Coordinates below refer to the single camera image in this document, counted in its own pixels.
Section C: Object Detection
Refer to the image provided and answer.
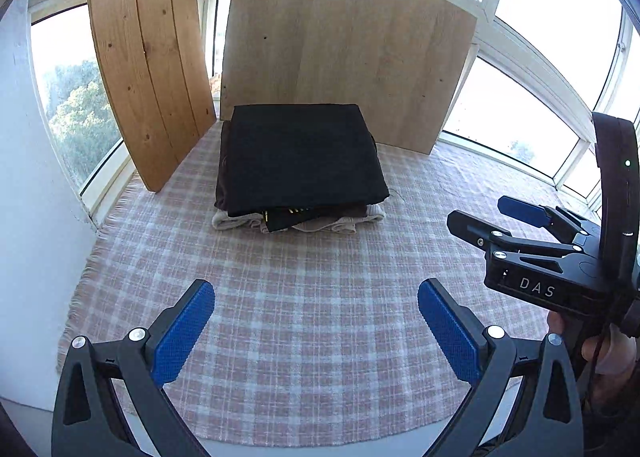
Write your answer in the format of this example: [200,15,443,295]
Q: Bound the light laminate wooden board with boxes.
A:
[221,0,477,154]

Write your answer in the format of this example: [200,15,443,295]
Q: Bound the pine plank wooden board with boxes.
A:
[88,0,216,191]

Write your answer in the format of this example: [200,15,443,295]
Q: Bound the beige folded garment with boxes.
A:
[212,204,386,234]

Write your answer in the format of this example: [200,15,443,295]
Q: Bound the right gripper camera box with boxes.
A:
[592,112,639,338]

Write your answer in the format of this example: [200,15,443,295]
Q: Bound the black sport t-shirt yellow stripes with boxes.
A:
[216,104,390,232]

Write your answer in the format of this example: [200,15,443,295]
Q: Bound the pink plaid cloth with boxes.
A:
[58,126,584,447]

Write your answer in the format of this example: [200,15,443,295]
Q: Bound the right hand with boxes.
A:
[546,308,640,411]

